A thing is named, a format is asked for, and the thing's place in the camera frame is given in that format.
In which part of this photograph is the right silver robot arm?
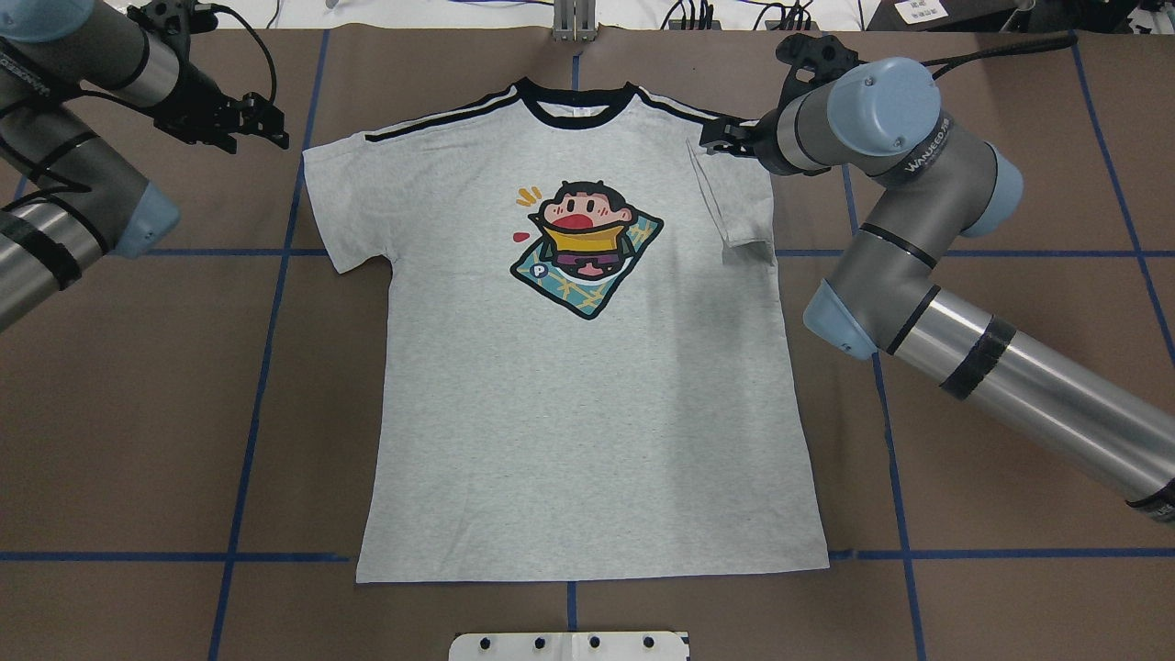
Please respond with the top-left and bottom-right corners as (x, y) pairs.
(699, 56), (1174, 524)

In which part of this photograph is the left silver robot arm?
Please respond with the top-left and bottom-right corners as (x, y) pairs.
(1, 1), (290, 328)

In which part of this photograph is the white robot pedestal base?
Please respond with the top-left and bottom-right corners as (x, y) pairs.
(448, 630), (691, 660)

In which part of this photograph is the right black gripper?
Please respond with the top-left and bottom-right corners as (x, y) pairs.
(699, 116), (781, 164)

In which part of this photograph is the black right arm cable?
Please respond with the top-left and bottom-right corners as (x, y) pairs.
(918, 32), (1080, 79)

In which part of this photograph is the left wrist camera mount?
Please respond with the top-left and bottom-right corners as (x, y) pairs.
(123, 1), (219, 40)

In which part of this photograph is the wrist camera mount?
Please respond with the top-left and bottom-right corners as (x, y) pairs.
(776, 33), (864, 99)
(123, 1), (219, 40)

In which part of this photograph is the grey cartoon print t-shirt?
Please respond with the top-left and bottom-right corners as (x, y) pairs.
(303, 79), (828, 584)

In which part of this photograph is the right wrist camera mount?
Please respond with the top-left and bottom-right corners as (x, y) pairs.
(776, 33), (864, 99)

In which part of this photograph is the black device with label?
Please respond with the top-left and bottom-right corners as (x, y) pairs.
(866, 1), (1038, 33)

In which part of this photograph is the aluminium frame post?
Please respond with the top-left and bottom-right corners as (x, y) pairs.
(551, 0), (599, 42)

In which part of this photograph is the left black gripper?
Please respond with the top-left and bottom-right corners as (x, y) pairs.
(156, 70), (290, 150)

